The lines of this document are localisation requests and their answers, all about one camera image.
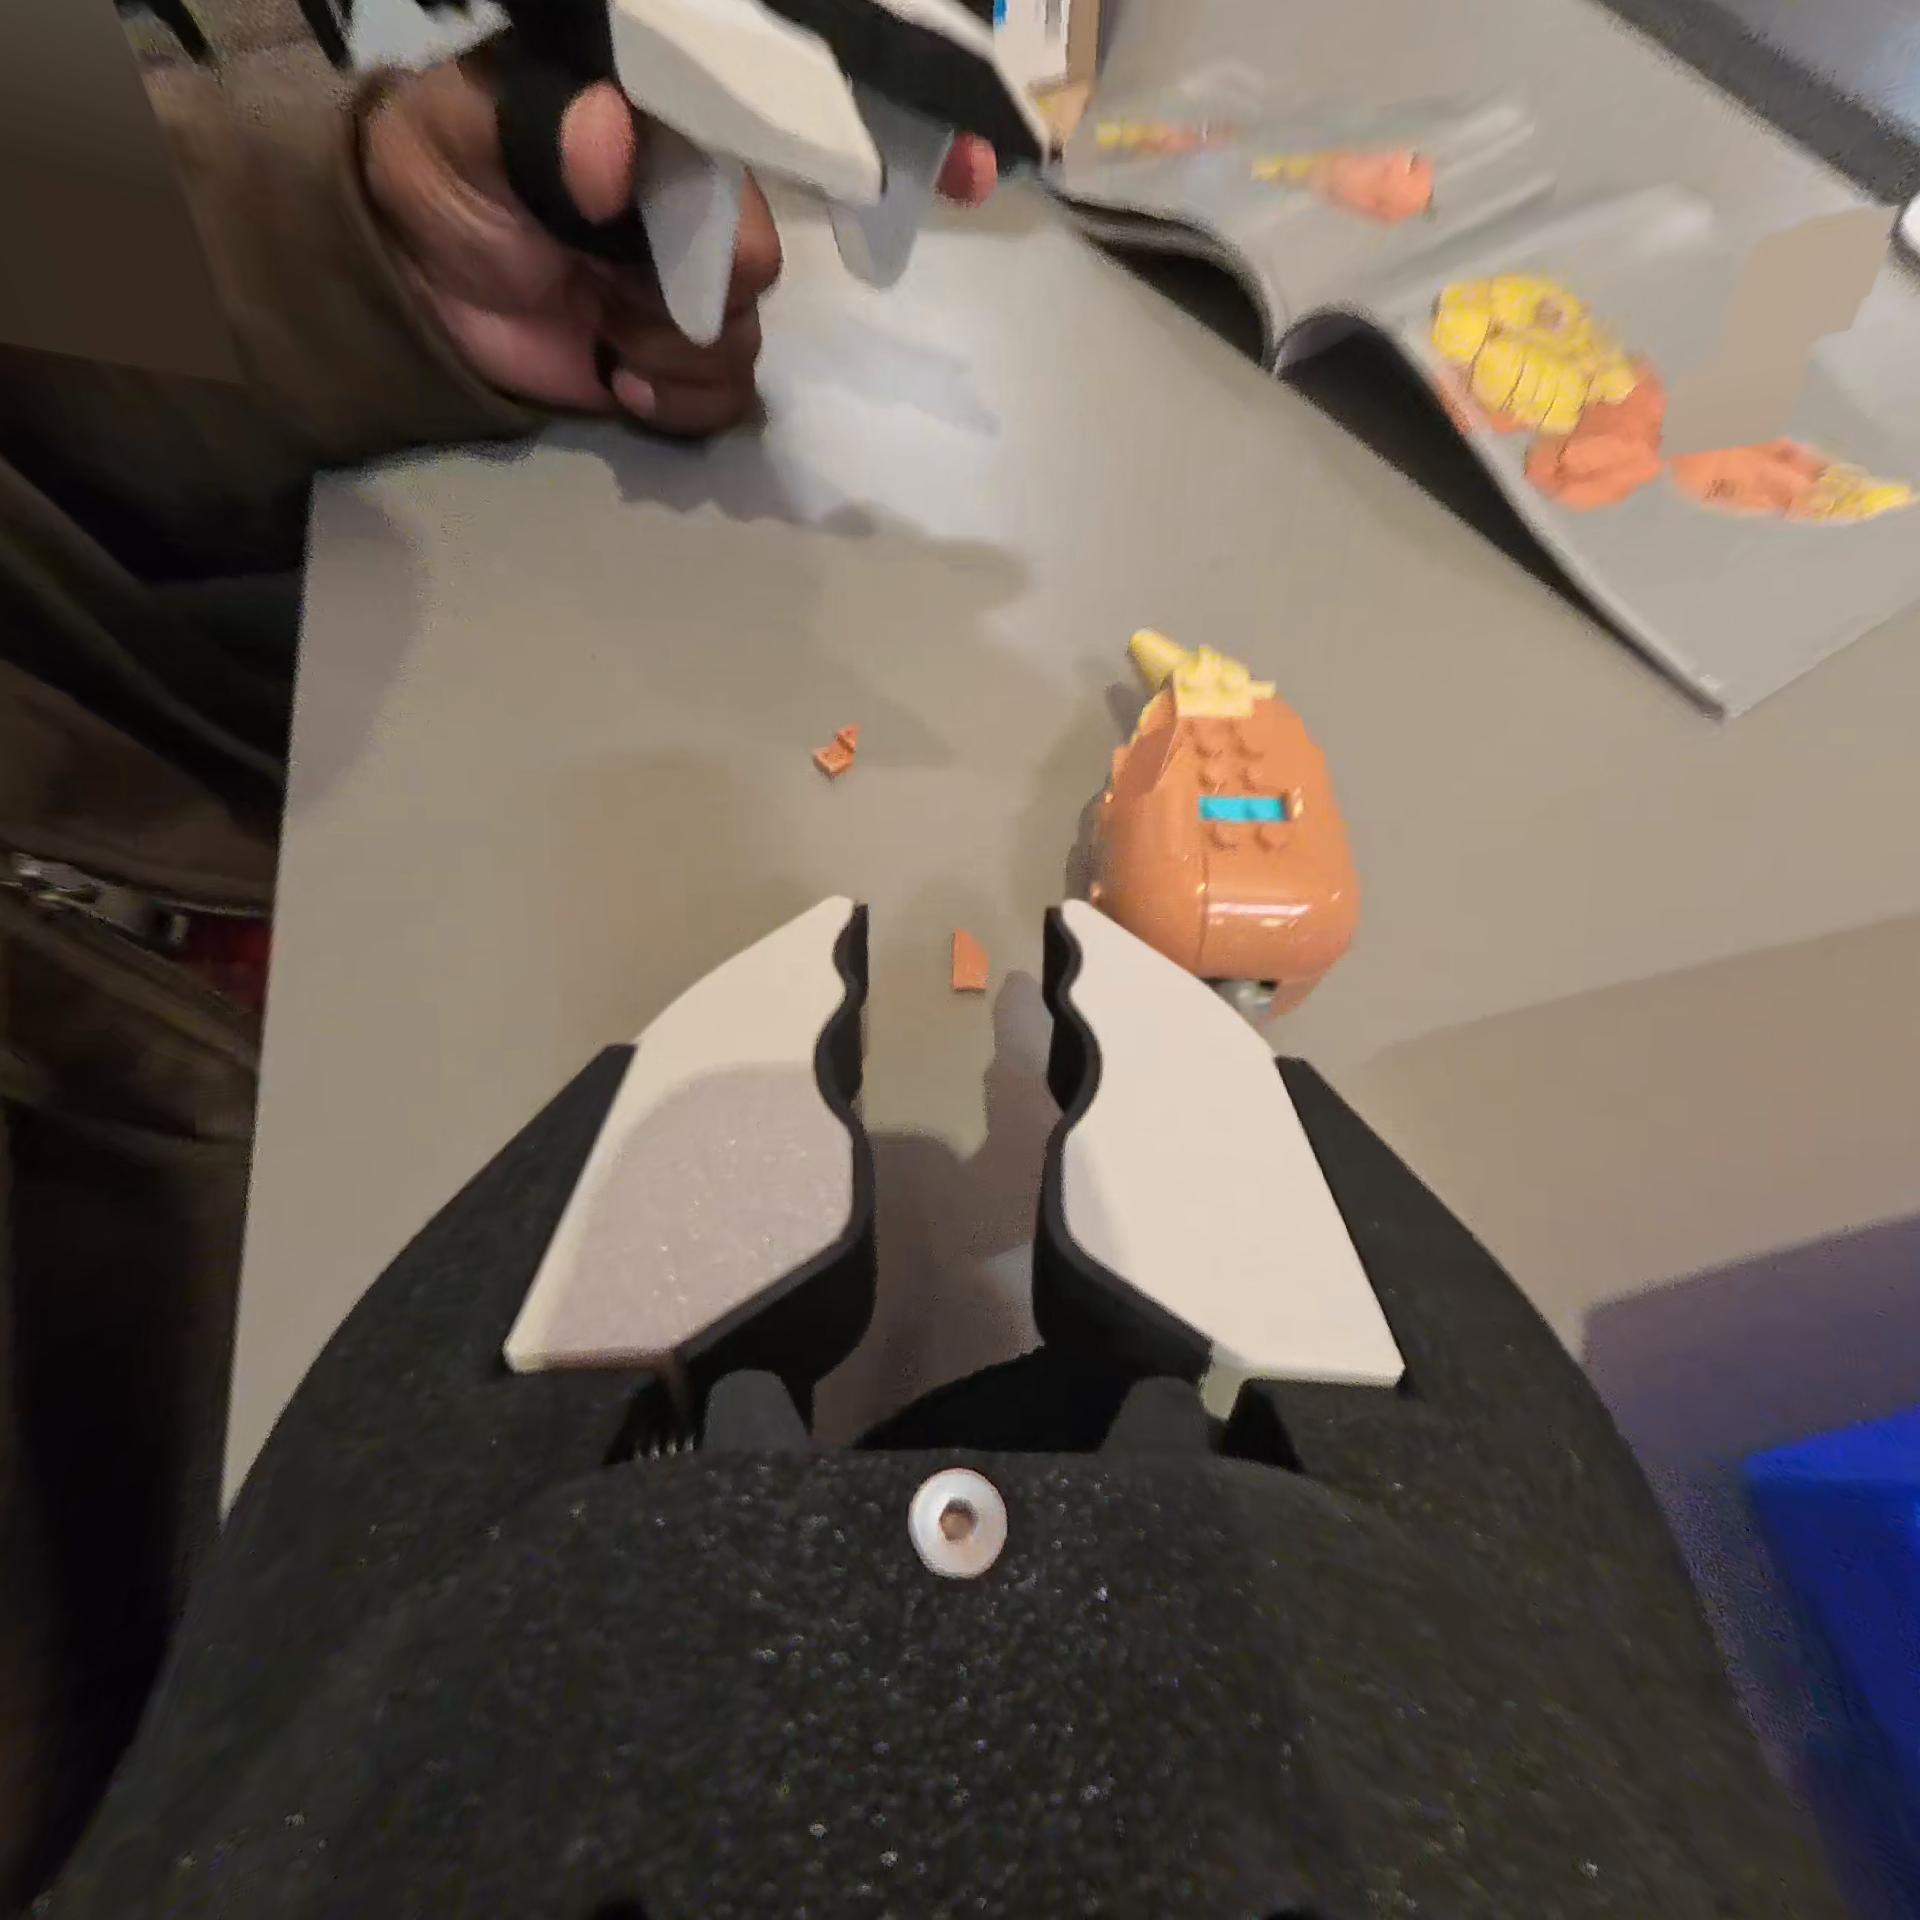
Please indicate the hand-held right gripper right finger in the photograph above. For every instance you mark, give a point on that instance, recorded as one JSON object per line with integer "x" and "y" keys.
{"x": 1230, "y": 1186}

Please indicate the grey instruction booklet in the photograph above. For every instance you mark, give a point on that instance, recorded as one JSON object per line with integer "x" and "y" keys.
{"x": 1649, "y": 572}

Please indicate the small orange slope brick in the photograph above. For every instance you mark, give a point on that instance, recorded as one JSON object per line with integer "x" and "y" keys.
{"x": 971, "y": 961}

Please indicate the grey desk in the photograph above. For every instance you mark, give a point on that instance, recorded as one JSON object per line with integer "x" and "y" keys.
{"x": 599, "y": 599}

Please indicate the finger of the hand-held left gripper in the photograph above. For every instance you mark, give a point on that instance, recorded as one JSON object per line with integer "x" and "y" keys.
{"x": 946, "y": 63}
{"x": 735, "y": 74}

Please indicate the blue plastic bin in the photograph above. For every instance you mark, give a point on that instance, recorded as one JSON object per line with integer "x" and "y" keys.
{"x": 1844, "y": 1621}

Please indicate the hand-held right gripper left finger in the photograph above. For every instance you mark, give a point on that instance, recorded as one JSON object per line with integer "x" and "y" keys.
{"x": 690, "y": 1186}

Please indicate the person's left hand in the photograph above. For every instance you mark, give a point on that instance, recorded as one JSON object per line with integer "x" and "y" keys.
{"x": 495, "y": 303}

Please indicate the orange square tile brick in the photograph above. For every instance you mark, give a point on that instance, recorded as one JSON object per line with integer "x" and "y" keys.
{"x": 838, "y": 752}

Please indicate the orange brick claw model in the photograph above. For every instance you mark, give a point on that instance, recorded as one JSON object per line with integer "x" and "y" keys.
{"x": 1230, "y": 855}

